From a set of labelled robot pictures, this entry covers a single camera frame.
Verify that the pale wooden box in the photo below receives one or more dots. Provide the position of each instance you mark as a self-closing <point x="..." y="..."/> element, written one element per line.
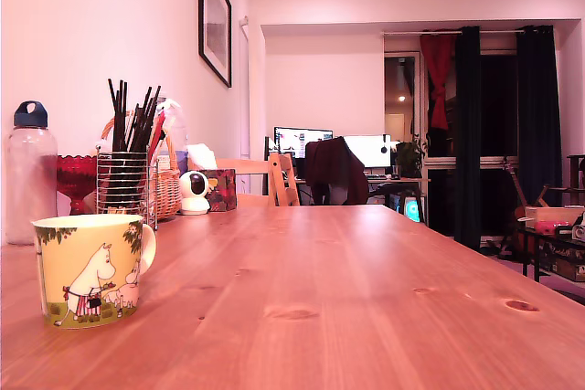
<point x="550" y="214"/>

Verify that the brown printed box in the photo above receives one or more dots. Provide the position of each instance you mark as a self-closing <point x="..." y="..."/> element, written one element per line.
<point x="569" y="266"/>

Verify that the white wall pipe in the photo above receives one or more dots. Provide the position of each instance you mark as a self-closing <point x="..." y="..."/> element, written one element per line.
<point x="244" y="88"/>

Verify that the dark curtain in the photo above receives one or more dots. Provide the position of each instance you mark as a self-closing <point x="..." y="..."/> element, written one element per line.
<point x="539" y="111"/>
<point x="468" y="134"/>

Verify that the black framed wall picture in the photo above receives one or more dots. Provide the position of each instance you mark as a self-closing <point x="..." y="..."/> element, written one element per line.
<point x="217" y="20"/>

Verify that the pale wooden chair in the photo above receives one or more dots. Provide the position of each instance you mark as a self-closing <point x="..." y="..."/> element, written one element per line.
<point x="285" y="180"/>

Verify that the red glass footed bowl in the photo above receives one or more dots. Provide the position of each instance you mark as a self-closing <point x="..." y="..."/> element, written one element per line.
<point x="74" y="175"/>

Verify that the red utensil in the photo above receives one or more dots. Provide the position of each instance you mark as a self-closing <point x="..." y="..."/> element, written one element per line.
<point x="158" y="127"/>

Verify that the white tissue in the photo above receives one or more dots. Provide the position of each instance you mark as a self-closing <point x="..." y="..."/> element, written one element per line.
<point x="202" y="157"/>

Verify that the black chopstick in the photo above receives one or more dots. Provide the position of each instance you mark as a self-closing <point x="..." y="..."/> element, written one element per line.
<point x="147" y="98"/>
<point x="156" y="98"/>
<point x="120" y="116"/>
<point x="112" y="116"/>
<point x="125" y="116"/>

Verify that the backlit keyboard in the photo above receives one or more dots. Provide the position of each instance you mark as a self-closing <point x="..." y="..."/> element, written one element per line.
<point x="379" y="176"/>

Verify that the white curtain rod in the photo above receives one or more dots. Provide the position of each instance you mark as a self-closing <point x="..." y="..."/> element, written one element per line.
<point x="404" y="32"/>

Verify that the computer monitor showing white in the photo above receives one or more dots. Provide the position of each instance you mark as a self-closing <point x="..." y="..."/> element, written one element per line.
<point x="368" y="150"/>

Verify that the grey office chair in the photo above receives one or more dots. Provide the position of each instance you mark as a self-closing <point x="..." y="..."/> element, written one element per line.
<point x="339" y="193"/>

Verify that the red curtain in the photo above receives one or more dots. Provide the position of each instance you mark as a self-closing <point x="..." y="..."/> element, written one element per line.
<point x="436" y="61"/>

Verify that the yellow cartoon print mug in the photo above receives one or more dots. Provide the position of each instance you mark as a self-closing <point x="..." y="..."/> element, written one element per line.
<point x="72" y="271"/>

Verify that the wooden computer desk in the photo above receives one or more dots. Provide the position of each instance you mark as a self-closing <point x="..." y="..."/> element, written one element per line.
<point x="404" y="179"/>

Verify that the wooden guitar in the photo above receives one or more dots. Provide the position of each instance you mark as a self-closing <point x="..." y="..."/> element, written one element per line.
<point x="517" y="186"/>

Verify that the small black round webcam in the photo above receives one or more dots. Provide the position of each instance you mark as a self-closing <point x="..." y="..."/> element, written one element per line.
<point x="384" y="149"/>

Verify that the black side table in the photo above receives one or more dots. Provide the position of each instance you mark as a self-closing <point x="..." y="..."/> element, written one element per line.
<point x="536" y="262"/>

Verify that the white framed glass door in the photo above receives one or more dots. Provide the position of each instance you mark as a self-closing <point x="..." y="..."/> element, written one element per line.
<point x="402" y="84"/>

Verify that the glowing computer case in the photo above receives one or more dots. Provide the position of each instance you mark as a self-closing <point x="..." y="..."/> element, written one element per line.
<point x="413" y="211"/>

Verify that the green potted plant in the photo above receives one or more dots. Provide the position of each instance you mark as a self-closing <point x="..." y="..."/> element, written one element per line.
<point x="409" y="157"/>

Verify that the clear plastic bottle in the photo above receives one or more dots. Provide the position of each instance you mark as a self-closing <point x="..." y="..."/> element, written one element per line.
<point x="179" y="132"/>

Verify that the wooden shelf unit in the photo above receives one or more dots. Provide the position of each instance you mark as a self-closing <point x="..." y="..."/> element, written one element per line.
<point x="577" y="161"/>

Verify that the floral tissue box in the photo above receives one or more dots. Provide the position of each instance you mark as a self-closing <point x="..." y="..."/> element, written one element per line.
<point x="225" y="191"/>

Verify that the small white round camera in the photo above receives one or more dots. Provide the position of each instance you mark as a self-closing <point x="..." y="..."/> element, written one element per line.
<point x="187" y="202"/>

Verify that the dark red jacket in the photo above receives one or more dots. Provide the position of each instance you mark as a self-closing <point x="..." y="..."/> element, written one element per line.
<point x="336" y="161"/>

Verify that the pink case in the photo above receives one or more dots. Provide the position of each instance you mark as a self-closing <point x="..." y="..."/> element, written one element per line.
<point x="546" y="226"/>

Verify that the white instant camera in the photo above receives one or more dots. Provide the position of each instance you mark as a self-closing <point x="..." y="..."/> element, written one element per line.
<point x="581" y="231"/>

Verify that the clear water bottle blue cap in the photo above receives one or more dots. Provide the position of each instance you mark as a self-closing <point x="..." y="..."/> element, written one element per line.
<point x="31" y="171"/>

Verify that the dark shoe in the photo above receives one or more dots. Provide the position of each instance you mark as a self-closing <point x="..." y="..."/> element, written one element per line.
<point x="498" y="250"/>

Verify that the computer monitor showing windows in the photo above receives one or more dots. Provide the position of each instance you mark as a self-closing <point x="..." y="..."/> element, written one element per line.
<point x="294" y="139"/>

